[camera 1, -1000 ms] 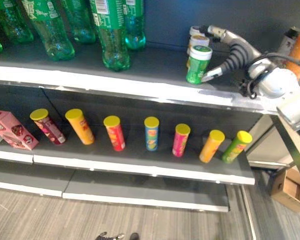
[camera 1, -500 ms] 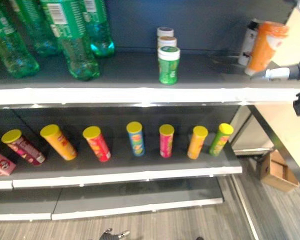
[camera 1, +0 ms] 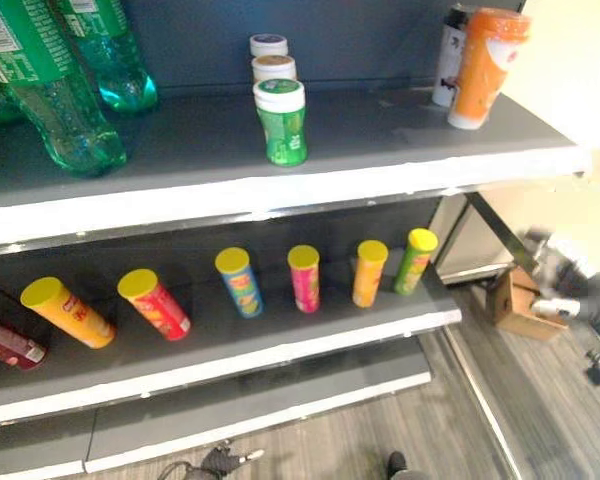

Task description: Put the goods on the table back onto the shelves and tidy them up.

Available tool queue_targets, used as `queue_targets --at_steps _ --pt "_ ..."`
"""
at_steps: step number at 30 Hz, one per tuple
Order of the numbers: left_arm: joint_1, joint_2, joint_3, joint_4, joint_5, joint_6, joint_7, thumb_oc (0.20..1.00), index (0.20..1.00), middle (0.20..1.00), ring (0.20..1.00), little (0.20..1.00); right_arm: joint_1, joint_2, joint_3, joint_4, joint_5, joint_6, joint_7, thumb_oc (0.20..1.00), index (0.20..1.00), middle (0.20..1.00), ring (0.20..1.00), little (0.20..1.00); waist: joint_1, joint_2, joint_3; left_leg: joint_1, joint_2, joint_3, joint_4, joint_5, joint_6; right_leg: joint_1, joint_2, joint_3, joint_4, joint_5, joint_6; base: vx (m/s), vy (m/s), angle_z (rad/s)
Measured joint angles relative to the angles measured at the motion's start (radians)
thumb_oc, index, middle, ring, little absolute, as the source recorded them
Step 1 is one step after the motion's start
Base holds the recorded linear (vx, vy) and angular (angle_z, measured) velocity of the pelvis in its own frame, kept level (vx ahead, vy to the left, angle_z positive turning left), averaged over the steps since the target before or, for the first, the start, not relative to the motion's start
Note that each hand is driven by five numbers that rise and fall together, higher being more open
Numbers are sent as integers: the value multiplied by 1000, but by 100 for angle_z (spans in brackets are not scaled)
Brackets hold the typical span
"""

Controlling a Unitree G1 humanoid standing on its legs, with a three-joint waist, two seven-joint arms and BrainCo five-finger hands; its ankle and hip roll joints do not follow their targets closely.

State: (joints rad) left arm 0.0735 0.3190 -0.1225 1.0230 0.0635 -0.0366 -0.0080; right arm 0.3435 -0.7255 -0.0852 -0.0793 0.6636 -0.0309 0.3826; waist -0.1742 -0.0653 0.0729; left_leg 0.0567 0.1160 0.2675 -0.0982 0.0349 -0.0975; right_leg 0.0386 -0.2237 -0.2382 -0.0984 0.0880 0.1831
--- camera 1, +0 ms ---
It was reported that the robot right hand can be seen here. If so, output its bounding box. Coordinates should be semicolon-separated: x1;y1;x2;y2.
386;450;427;480

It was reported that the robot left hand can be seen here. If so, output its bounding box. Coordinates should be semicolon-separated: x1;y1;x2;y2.
199;439;266;477

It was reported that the grey base shelf board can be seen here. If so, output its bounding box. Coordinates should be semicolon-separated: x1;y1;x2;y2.
0;339;434;480

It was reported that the dark shelf board white edge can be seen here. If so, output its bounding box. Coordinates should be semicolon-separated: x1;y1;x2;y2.
0;259;464;427

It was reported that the red chips can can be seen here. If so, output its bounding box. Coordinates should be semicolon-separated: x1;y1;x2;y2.
116;268;192;343

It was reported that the blue chips can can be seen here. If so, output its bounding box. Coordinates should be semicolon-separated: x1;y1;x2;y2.
214;246;265;320

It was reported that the orange chips can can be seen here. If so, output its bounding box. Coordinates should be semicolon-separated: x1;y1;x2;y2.
351;239;390;309

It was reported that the green chips can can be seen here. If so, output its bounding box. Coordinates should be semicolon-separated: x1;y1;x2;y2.
392;227;440;296

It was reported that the pink chips can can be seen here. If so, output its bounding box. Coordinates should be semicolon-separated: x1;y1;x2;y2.
286;244;322;315

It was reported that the brown cardboard box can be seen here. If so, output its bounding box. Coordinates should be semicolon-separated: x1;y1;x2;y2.
485;264;570;343

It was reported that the yellow-orange chips can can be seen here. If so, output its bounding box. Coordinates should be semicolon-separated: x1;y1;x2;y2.
19;276;117;350

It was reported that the white object on floor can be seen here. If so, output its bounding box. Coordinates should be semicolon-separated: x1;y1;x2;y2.
531;296;582;320

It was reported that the silver shelf side panel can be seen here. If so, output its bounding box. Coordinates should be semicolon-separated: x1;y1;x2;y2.
435;193;517;285

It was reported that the maroon chips can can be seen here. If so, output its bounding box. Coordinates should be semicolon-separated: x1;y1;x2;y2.
0;307;48;372

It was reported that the grey blurred equipment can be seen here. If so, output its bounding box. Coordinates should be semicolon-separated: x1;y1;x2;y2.
522;225;600;301

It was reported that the grey shelf board white edge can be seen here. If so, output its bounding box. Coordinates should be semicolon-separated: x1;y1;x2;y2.
0;85;592;249

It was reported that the green gum jar white lid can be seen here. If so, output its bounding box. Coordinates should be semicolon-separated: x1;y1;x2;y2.
252;78;310;168

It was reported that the large green soda bottle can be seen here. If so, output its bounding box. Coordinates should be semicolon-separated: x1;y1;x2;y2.
0;0;128;179

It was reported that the brown-top jar white lid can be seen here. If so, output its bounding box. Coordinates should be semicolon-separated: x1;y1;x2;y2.
250;53;298;85

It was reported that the orange drink cup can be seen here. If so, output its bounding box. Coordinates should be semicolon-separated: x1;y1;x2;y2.
447;7;533;131

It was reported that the black and white can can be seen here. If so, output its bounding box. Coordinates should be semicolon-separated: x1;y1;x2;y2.
431;3;476;108

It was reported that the purple-top jar white lid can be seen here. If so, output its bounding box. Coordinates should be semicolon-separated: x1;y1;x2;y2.
249;33;290;58

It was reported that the dark blue shelf back panel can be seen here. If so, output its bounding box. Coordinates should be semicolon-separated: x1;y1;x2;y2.
122;0;526;97

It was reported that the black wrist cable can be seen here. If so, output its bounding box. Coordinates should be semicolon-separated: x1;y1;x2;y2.
156;460;204;480

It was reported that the black shelf bracket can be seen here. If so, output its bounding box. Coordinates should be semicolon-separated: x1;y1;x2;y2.
465;191;540;275

